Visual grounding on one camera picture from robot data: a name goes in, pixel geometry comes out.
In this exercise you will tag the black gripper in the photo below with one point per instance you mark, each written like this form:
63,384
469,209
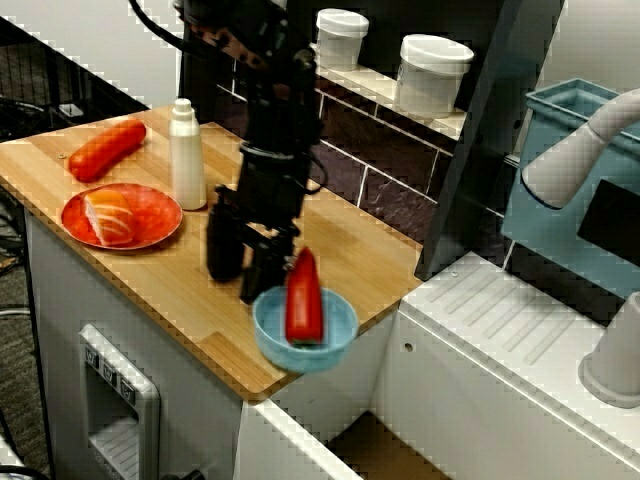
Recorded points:
272,190

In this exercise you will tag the red toy pepper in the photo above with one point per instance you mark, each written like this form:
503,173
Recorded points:
302,300

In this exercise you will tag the light blue bowl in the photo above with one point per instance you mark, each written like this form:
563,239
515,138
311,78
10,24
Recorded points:
275,345

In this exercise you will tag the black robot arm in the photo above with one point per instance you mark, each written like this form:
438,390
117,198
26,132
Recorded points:
280,100

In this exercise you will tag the white toy kitchen sink unit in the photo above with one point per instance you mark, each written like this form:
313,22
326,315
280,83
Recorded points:
500,375

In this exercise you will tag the red plate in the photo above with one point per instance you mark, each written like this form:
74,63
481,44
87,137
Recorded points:
157,215

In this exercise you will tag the white plastic bottle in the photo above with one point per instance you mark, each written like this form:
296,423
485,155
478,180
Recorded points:
187,160

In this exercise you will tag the toy salmon sushi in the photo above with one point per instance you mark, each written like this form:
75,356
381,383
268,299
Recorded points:
110,220

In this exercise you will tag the red toy sausage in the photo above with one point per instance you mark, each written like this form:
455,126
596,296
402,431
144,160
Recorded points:
105,150

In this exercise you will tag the grey dispenser panel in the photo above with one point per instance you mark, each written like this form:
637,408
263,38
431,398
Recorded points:
145,400

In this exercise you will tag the white plastic jar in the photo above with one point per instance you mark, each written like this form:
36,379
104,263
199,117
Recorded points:
340,45
430,80

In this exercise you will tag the dark tiled shelf hutch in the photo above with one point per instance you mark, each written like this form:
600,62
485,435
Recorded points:
475,175

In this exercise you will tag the blue plastic bin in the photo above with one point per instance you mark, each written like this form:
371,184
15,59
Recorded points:
540,230

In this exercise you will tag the white toy faucet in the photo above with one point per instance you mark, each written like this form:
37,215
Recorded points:
565,160

